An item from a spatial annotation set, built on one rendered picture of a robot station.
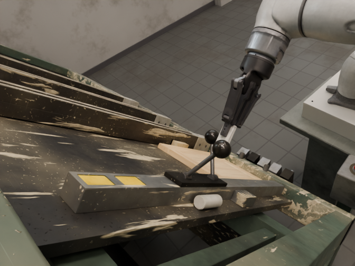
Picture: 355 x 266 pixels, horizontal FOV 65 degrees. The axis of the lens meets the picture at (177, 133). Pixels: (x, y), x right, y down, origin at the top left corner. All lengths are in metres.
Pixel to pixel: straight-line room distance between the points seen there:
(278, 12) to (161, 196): 0.46
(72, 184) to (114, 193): 0.06
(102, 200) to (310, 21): 0.51
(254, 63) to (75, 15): 3.48
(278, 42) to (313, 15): 0.09
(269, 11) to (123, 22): 3.69
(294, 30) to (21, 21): 3.45
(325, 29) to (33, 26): 3.54
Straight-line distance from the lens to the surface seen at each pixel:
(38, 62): 2.36
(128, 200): 0.47
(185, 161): 0.95
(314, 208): 1.21
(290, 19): 0.68
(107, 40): 4.24
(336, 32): 0.64
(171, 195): 0.55
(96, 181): 0.44
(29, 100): 0.76
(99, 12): 4.12
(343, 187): 1.32
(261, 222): 0.91
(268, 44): 0.68
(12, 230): 0.18
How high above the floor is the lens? 1.93
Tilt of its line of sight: 44 degrees down
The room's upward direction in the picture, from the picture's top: 17 degrees counter-clockwise
